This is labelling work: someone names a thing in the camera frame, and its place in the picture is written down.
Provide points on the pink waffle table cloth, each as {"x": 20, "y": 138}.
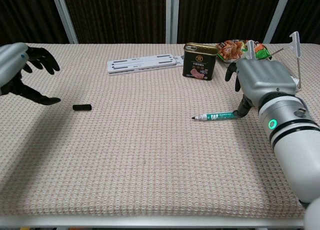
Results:
{"x": 150, "y": 152}

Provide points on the black marker cap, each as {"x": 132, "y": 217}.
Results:
{"x": 82, "y": 107}

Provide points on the white table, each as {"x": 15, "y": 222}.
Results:
{"x": 150, "y": 221}

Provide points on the orange green snack bag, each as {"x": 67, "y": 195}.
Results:
{"x": 231, "y": 50}

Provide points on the dark brown ribbed panel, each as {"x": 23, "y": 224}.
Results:
{"x": 117, "y": 15}
{"x": 225, "y": 15}
{"x": 27, "y": 15}
{"x": 305, "y": 12}

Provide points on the luncheon meat can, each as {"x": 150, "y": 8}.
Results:
{"x": 198, "y": 62}

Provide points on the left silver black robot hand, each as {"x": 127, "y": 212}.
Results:
{"x": 12, "y": 60}

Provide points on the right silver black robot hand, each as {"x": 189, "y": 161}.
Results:
{"x": 265, "y": 76}

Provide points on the green white marker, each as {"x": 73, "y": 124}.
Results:
{"x": 217, "y": 116}

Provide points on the white folding laptop stand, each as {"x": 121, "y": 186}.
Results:
{"x": 140, "y": 63}

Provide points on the aluminium partition post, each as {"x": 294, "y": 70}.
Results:
{"x": 173, "y": 17}
{"x": 277, "y": 17}
{"x": 65, "y": 17}

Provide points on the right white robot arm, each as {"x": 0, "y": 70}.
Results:
{"x": 292, "y": 140}

